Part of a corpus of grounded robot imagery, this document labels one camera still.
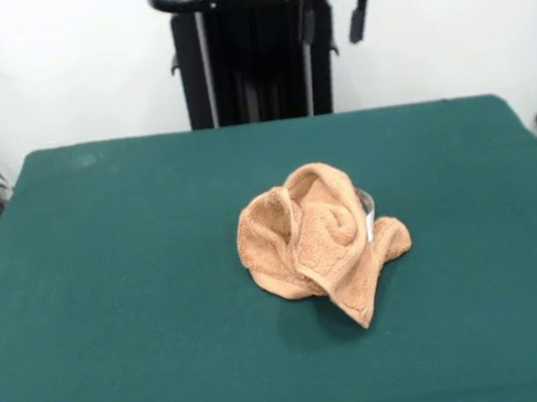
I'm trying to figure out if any tan terry towel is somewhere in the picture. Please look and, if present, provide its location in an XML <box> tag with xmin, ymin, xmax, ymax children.
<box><xmin>228</xmin><ymin>151</ymin><xmax>423</xmax><ymax>345</ymax></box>

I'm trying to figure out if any dark green table cloth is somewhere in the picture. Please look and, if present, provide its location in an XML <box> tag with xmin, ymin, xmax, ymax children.
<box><xmin>0</xmin><ymin>87</ymin><xmax>537</xmax><ymax>402</ymax></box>

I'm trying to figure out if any black robot pedestal with handle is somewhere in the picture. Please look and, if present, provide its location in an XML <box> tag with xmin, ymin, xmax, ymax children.
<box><xmin>149</xmin><ymin>0</ymin><xmax>366</xmax><ymax>135</ymax></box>

